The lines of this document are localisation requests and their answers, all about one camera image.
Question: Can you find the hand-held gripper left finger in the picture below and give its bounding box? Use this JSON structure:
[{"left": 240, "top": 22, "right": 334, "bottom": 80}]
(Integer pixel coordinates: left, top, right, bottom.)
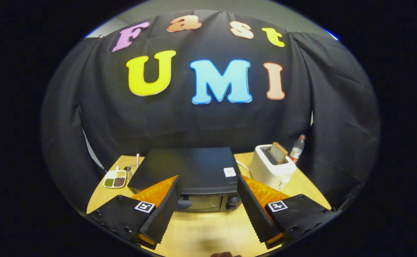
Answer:
[{"left": 87, "top": 175, "right": 183, "bottom": 250}]

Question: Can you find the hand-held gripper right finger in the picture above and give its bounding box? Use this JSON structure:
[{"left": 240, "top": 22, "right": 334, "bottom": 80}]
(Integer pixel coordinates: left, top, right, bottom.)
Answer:
[{"left": 236, "top": 175, "right": 341, "bottom": 250}]

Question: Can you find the black toaster oven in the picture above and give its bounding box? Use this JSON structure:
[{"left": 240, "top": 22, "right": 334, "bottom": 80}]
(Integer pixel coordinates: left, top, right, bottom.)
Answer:
[{"left": 127, "top": 147, "right": 243, "bottom": 213}]

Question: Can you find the white pop-up toaster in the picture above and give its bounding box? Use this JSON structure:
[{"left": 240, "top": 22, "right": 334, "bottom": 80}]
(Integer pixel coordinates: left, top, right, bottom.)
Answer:
[{"left": 250, "top": 144, "right": 297, "bottom": 191}]

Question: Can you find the white divided dish with beans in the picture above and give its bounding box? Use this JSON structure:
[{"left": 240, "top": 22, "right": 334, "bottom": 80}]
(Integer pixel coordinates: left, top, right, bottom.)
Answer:
[{"left": 103, "top": 170, "right": 127, "bottom": 188}]

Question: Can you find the brown bread slice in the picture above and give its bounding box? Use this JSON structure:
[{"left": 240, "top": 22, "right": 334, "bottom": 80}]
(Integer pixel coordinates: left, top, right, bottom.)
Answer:
[{"left": 269, "top": 142, "right": 288, "bottom": 165}]

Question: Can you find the plastic water bottle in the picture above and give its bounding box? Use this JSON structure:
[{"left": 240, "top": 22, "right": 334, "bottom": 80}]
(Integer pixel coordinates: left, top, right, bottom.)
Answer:
[{"left": 289, "top": 134, "right": 306, "bottom": 164}]

